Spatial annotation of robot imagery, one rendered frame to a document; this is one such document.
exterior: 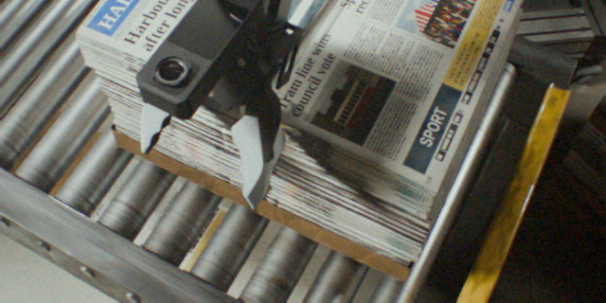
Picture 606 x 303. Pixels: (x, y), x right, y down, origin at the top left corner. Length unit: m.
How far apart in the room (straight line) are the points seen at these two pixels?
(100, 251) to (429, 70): 0.42
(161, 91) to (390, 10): 0.28
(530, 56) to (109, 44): 0.57
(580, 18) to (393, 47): 1.24
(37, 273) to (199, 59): 1.29
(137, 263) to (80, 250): 0.07
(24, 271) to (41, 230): 0.89
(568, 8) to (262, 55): 1.41
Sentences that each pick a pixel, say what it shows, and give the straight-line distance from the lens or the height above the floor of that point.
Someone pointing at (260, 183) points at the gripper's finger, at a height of 1.03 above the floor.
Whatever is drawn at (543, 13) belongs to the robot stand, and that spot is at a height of 0.23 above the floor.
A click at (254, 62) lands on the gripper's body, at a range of 0.56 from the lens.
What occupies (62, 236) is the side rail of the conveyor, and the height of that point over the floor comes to 0.80.
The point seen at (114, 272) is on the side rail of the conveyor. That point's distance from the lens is 0.84.
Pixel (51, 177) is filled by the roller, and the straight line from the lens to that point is 0.93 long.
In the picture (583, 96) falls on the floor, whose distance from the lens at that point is 2.04.
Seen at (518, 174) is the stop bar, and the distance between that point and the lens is 0.89.
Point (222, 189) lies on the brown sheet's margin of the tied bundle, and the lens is 0.83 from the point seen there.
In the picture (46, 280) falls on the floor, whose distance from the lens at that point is 1.75.
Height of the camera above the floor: 1.57
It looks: 60 degrees down
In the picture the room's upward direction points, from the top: 2 degrees clockwise
